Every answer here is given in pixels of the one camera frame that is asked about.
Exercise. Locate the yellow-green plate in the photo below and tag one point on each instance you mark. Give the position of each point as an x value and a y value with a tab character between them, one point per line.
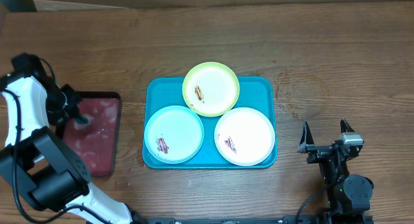
210	89

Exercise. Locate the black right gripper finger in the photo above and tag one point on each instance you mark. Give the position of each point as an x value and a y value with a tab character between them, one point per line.
345	127
306	142

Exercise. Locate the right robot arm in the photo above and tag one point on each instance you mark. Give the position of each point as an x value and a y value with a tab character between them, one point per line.
348	195

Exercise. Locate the green and yellow sponge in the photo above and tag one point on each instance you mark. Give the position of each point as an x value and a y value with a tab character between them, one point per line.
82	119

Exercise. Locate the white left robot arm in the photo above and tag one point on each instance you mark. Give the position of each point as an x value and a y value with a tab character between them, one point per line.
41	169

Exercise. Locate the white plate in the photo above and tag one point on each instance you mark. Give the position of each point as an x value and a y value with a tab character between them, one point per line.
244	137

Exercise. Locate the light blue plate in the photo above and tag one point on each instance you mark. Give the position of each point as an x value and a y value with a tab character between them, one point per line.
174	134

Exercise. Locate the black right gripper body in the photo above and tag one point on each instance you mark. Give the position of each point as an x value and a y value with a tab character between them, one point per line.
319	153

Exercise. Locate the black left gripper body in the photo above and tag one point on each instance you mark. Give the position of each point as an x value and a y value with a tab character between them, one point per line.
63	104

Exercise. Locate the dark red water tray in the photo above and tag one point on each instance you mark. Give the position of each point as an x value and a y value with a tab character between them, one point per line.
96	141

